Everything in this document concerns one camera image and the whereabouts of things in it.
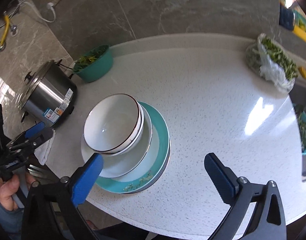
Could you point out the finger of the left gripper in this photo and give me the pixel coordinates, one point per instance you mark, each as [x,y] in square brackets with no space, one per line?
[41,137]
[34,131]

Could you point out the steel rice cooker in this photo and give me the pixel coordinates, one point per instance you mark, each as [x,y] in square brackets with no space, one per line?
[49,94]

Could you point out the plastic bag of greens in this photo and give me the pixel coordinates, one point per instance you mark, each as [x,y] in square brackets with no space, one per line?
[269,60]

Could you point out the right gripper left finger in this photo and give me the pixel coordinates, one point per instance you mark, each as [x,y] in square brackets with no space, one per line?
[83,179]

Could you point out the teal basin at right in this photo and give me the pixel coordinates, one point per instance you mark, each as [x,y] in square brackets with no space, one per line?
[301,120]

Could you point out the green basin with vegetables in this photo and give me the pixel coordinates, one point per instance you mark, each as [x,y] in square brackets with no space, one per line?
[94,64]

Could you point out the white cloth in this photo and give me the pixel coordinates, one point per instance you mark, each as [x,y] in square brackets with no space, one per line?
[42,152]

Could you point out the white deep plate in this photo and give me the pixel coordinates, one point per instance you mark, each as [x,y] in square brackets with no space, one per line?
[119,165]

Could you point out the grey left sleeve forearm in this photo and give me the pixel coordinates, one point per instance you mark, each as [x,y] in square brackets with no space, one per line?
[11,222]

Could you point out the teal floral plate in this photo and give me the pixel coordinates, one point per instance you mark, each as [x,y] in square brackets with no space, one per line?
[159,142]

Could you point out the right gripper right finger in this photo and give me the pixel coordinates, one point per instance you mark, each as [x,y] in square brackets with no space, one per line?
[222,177]

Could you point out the left hand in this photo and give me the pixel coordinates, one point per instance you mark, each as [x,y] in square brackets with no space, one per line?
[7,190]

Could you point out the blue box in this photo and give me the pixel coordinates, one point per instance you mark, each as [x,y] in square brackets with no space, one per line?
[287,18]

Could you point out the white bowl with dark rim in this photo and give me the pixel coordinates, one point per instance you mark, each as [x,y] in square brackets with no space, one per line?
[114,124]

